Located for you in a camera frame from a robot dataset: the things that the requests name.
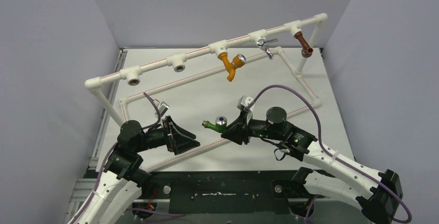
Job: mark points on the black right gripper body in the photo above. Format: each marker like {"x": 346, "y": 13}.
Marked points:
{"x": 244, "y": 127}

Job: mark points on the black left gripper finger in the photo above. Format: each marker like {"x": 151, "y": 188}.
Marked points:
{"x": 182, "y": 145}
{"x": 181, "y": 131}

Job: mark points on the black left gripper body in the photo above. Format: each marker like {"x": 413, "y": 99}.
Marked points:
{"x": 161, "y": 136}

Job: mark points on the green water faucet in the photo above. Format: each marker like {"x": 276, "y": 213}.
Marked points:
{"x": 220, "y": 124}

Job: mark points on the white PVC pipe frame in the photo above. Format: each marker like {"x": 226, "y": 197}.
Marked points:
{"x": 310, "y": 28}

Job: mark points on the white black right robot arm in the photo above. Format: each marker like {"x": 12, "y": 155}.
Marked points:
{"x": 375, "y": 193}

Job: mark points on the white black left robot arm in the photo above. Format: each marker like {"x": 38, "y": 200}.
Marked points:
{"x": 120, "y": 179}

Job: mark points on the orange water faucet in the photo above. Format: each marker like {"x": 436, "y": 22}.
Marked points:
{"x": 231, "y": 66}

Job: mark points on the chrome lever water faucet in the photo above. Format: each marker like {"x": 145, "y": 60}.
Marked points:
{"x": 263, "y": 44}

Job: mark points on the brown water faucet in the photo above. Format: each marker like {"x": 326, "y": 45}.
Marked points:
{"x": 307, "y": 50}

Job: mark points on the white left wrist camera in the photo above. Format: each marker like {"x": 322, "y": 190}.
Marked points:
{"x": 162, "y": 106}

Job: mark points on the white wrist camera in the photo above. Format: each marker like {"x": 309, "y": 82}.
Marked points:
{"x": 244, "y": 101}
{"x": 162, "y": 106}

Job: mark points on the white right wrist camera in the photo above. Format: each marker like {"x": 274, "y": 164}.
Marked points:
{"x": 244, "y": 101}

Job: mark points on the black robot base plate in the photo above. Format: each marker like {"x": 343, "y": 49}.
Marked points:
{"x": 222, "y": 192}

